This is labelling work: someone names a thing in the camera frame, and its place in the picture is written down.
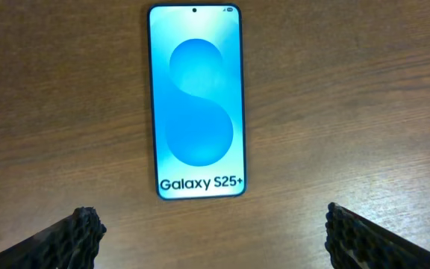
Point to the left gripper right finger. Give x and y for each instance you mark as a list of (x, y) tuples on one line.
[(354, 242)]

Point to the blue Galaxy smartphone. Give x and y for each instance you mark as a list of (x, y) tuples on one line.
[(197, 98)]

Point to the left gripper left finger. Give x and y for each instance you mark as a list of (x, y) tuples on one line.
[(71, 243)]

